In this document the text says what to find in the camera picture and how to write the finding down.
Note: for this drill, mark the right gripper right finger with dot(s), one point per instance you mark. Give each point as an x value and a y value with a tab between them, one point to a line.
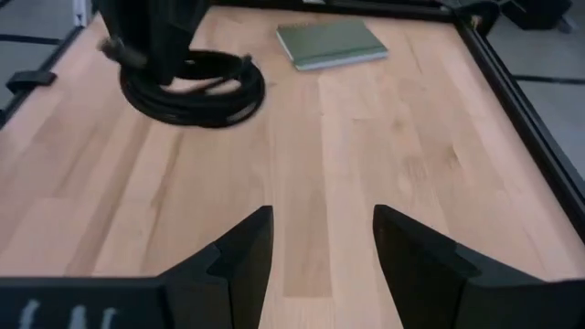
434	283

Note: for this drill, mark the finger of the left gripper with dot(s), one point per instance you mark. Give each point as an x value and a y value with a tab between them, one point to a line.
128	27
183	32

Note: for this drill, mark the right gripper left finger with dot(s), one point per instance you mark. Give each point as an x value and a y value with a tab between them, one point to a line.
228	283

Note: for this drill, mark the white plastic piece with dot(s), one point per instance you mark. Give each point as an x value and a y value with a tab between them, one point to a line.
81	11

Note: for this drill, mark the green spiral notebook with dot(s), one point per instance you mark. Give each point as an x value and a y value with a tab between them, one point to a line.
331	43

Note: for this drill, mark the black equipment case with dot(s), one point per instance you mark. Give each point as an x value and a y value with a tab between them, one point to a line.
535	11

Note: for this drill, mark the black frame clip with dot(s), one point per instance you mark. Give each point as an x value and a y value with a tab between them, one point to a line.
29	80

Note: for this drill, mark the black aluminium table frame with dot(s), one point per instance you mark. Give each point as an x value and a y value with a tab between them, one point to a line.
539	132

